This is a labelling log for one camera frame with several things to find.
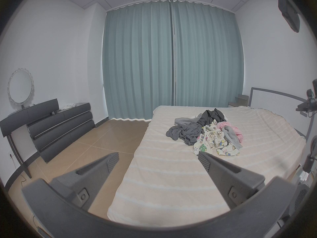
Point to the white cloth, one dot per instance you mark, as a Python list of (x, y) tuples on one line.
[(68, 105)]

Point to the dark grey garment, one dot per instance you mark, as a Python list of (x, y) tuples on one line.
[(183, 132)]

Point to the pink garment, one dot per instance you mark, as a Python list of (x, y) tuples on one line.
[(239, 134)]

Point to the round white-framed mirror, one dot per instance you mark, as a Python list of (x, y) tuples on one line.
[(21, 84)]

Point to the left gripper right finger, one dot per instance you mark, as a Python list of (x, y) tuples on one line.
[(230, 185)]

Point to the grey bedside table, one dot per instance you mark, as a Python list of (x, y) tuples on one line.
[(237, 103)]

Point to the white printed pyjama top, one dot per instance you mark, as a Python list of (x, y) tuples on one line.
[(218, 142)]

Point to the pale grey knitted garment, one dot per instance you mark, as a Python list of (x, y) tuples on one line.
[(232, 139)]

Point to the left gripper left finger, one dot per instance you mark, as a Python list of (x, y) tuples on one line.
[(86, 187)]

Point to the bed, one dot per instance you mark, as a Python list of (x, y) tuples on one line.
[(173, 182)]

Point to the dark grey chest of drawers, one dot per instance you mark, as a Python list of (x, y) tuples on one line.
[(62, 130)]

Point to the dark grey dressing table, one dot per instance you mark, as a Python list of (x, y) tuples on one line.
[(29, 113)]

